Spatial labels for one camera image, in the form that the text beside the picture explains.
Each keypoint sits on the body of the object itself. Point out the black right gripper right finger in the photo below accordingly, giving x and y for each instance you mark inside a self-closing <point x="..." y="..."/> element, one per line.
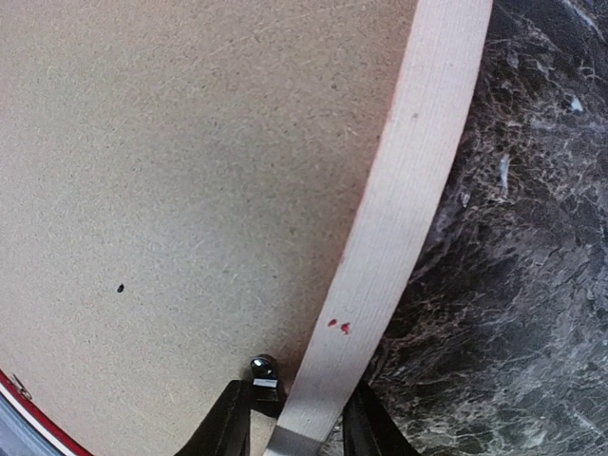
<point x="368" y="429"/>

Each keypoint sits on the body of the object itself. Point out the red wooden picture frame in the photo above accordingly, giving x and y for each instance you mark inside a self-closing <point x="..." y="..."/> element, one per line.
<point x="408" y="173"/>

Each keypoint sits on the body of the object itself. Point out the brown cardboard backing board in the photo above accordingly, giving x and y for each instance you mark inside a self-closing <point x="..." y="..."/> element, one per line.
<point x="178" y="180"/>

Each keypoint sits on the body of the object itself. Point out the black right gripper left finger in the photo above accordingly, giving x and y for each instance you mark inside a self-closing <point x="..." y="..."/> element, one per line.
<point x="225" y="430"/>

